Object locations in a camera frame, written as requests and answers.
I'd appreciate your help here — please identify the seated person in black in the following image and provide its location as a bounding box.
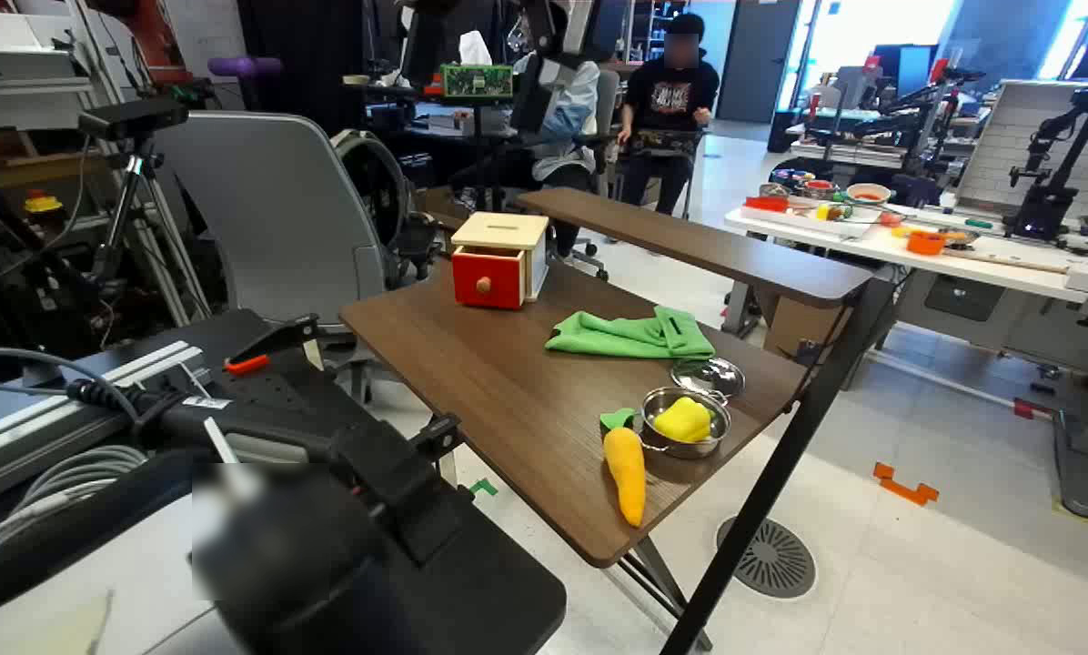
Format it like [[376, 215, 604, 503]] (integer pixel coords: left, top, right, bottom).
[[619, 10, 716, 215]]

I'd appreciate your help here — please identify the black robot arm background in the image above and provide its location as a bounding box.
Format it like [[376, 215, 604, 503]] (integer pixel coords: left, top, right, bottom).
[[1007, 89, 1088, 242]]

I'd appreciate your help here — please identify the grey office chair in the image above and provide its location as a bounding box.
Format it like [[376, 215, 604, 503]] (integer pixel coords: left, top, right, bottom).
[[155, 108, 384, 326]]

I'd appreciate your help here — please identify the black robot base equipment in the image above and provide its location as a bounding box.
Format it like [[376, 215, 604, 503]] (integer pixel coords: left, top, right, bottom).
[[0, 310, 569, 655]]

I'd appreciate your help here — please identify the clear glass bowl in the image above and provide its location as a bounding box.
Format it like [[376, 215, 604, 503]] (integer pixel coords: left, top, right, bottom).
[[639, 358, 746, 463]]

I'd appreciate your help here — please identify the red wooden drawer box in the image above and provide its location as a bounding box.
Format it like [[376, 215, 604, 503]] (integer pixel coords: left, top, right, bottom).
[[452, 210, 549, 310]]

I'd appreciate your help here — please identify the green tissue box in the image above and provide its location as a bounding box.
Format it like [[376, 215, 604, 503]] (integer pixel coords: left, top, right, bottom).
[[444, 65, 514, 102]]

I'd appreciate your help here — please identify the round floor drain cover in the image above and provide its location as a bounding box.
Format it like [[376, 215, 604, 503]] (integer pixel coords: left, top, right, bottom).
[[736, 520, 814, 597]]

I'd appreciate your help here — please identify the yellow plush toy in bowl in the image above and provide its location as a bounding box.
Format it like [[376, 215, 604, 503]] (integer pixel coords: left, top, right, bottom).
[[651, 397, 712, 444]]

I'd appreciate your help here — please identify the black camera tripod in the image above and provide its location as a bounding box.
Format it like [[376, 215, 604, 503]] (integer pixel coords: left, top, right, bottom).
[[76, 98, 210, 326]]

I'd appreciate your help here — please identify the black table leg frame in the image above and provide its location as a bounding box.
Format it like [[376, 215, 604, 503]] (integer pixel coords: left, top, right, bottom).
[[657, 277, 894, 655]]

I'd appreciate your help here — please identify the green cloth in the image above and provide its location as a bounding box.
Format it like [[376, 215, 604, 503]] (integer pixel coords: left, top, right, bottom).
[[546, 306, 716, 362]]

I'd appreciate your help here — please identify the white cluttered workbench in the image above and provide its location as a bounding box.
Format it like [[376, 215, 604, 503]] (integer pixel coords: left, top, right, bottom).
[[728, 192, 1088, 516]]

